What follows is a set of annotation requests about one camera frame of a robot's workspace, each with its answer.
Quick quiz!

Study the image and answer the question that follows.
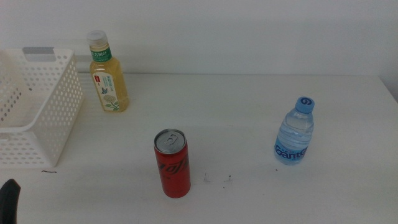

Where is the white perforated plastic basket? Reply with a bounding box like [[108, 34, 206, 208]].
[[0, 47, 84, 169]]

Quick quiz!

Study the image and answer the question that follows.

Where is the red cola can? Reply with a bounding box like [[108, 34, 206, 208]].
[[153, 128, 192, 199]]

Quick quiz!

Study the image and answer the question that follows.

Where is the clear water bottle blue cap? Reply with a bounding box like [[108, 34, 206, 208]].
[[273, 96, 315, 166]]

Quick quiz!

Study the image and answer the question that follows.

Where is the yellow tea bottle green label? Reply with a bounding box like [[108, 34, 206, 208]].
[[86, 29, 130, 113]]

